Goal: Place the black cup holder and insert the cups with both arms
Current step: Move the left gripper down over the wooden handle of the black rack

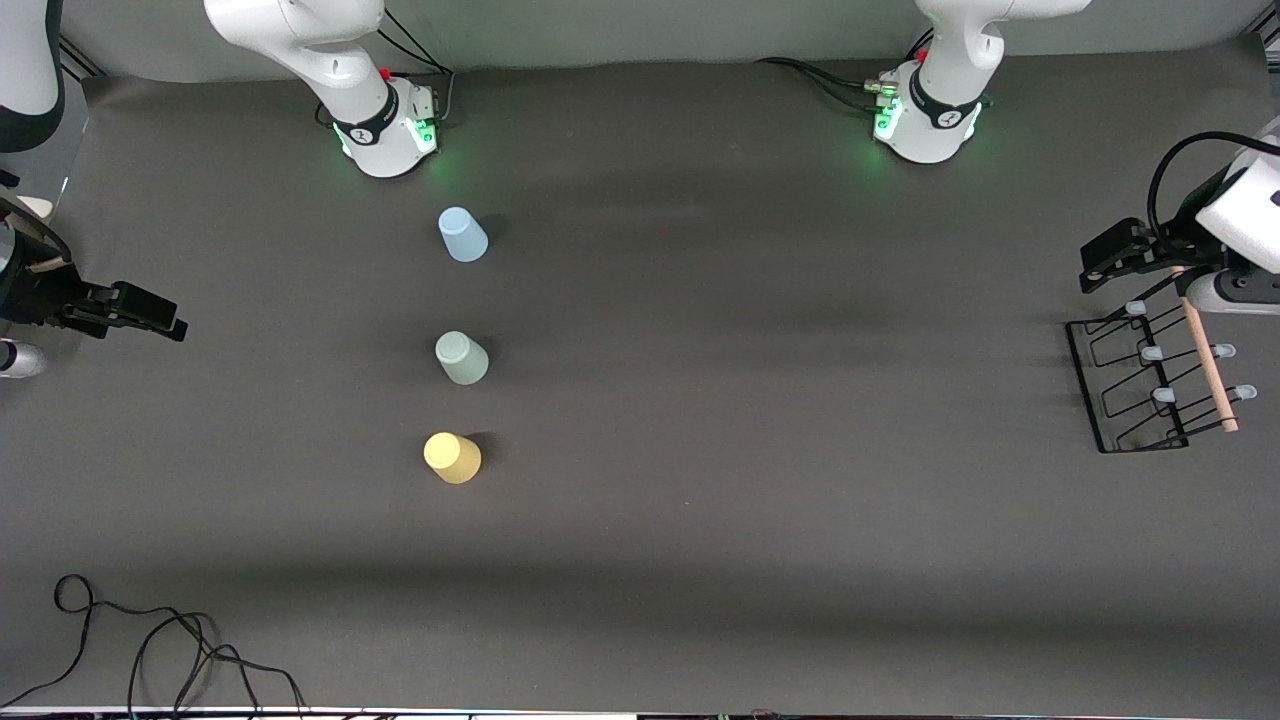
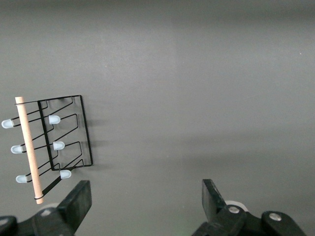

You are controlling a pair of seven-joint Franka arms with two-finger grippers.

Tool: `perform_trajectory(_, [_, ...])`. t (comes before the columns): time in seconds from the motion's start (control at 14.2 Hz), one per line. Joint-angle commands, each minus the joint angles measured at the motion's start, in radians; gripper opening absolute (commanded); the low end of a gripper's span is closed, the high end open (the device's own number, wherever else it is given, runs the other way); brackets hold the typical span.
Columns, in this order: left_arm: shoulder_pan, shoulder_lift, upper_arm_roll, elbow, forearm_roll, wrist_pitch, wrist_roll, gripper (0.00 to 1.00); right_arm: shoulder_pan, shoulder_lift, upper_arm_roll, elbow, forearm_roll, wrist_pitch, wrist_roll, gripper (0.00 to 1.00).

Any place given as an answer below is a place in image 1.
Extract black right arm base cables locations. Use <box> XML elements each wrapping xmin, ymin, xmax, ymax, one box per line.
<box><xmin>315</xmin><ymin>8</ymin><xmax>458</xmax><ymax>129</ymax></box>

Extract black left arm base cables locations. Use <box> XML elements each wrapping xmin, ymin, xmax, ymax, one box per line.
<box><xmin>755</xmin><ymin>30</ymin><xmax>933</xmax><ymax>113</ymax></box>

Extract loose black cable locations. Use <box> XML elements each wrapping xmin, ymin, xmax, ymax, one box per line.
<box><xmin>0</xmin><ymin>574</ymin><xmax>307</xmax><ymax>717</ymax></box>

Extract light blue plastic cup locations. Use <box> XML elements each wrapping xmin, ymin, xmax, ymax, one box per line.
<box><xmin>438</xmin><ymin>206</ymin><xmax>490</xmax><ymax>264</ymax></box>

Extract pale green plastic cup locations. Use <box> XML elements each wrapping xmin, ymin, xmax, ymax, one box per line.
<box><xmin>435</xmin><ymin>331</ymin><xmax>491</xmax><ymax>387</ymax></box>

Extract black arm base cables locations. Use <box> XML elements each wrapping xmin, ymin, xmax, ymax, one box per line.
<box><xmin>755</xmin><ymin>30</ymin><xmax>933</xmax><ymax>113</ymax></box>
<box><xmin>315</xmin><ymin>8</ymin><xmax>458</xmax><ymax>129</ymax></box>

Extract yellow plastic cup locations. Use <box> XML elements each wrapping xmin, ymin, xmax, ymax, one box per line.
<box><xmin>423</xmin><ymin>431</ymin><xmax>483</xmax><ymax>486</ymax></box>

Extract beige background object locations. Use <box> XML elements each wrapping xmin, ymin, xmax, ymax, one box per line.
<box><xmin>0</xmin><ymin>190</ymin><xmax>57</xmax><ymax>226</ymax></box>

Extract black wire cup holder rack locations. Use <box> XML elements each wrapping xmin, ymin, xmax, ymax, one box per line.
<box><xmin>1065</xmin><ymin>265</ymin><xmax>1259</xmax><ymax>454</ymax></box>

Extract dark grey table mat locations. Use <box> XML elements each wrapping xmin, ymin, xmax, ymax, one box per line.
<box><xmin>0</xmin><ymin>38</ymin><xmax>1280</xmax><ymax>717</ymax></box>

